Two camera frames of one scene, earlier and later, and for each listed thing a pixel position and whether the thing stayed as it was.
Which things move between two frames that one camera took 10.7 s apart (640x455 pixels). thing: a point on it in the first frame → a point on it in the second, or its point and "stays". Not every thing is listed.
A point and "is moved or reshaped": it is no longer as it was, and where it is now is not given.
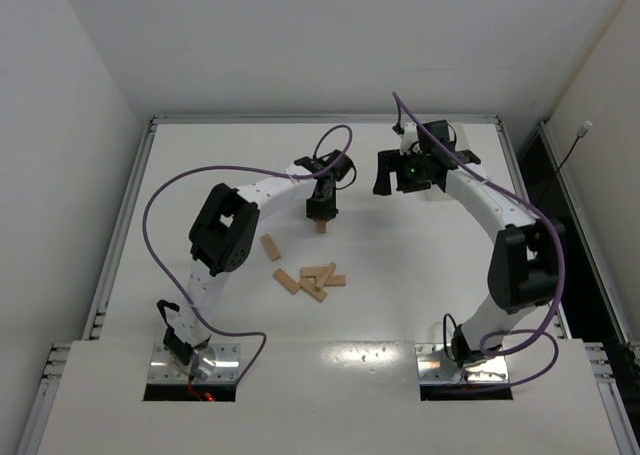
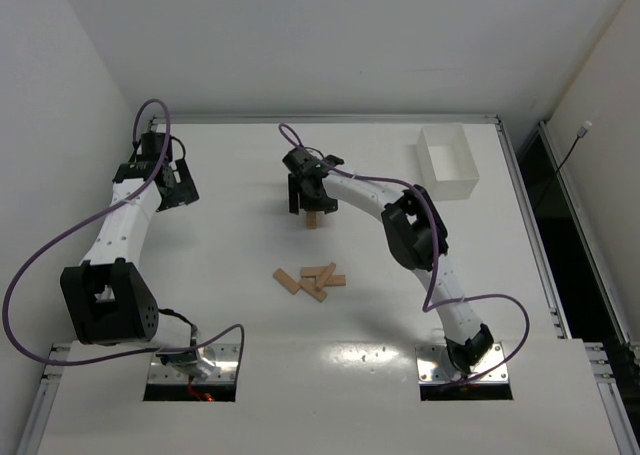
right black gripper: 395,162 → 310,198
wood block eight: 325,276 stays
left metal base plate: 213,364 stays
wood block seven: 320,271 stays
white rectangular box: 482,139 is moved or reshaped
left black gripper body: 321,209 → 179,191
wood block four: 286,280 stays
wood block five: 336,280 stays
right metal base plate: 435,368 stays
